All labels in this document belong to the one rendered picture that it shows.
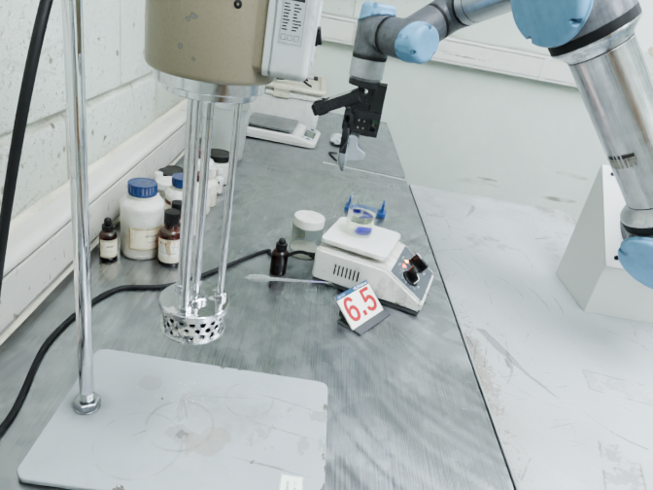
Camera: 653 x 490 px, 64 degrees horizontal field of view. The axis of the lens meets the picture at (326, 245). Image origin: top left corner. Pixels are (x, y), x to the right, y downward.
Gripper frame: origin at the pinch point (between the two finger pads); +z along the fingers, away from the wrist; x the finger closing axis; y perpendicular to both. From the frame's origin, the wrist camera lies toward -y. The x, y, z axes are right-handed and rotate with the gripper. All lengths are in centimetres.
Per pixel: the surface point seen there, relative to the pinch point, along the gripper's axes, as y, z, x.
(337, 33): -17, -21, 101
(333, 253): 4.5, 3.8, -39.1
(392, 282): 15.1, 5.5, -41.7
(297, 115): -23, 6, 66
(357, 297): 9.9, 7.5, -45.7
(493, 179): 61, 28, 116
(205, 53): -5, -31, -82
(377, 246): 11.6, 1.7, -37.1
